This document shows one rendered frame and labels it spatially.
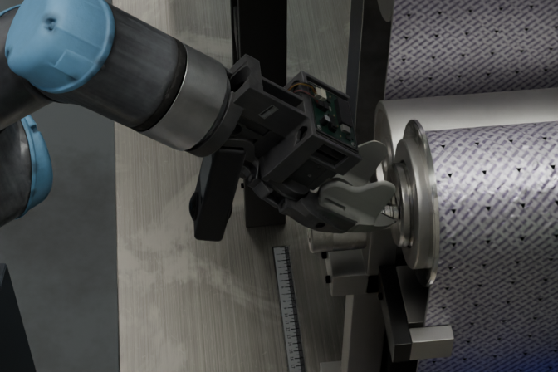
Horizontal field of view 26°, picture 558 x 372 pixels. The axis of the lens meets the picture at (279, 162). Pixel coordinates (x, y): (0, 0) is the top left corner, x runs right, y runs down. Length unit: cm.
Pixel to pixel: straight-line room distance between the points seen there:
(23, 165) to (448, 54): 47
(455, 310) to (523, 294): 6
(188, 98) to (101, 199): 187
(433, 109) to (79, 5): 44
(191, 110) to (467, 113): 37
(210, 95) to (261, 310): 57
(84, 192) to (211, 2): 104
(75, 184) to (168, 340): 140
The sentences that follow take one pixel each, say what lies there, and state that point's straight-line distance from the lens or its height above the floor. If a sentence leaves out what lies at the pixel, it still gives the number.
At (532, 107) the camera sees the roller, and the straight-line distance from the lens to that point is 119.
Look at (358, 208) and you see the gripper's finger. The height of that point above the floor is 130.
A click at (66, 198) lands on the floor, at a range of 275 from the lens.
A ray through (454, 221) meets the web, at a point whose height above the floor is 129.
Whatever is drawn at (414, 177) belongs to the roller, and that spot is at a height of 130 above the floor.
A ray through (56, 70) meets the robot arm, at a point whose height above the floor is 149.
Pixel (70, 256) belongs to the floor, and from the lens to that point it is 264.
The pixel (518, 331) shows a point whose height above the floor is 113.
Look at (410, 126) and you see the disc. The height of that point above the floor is 130.
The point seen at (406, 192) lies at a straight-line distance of 103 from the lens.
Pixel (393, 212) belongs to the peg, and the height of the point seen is 127.
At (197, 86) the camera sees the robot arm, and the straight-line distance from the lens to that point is 88.
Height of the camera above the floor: 207
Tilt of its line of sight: 48 degrees down
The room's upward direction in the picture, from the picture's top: straight up
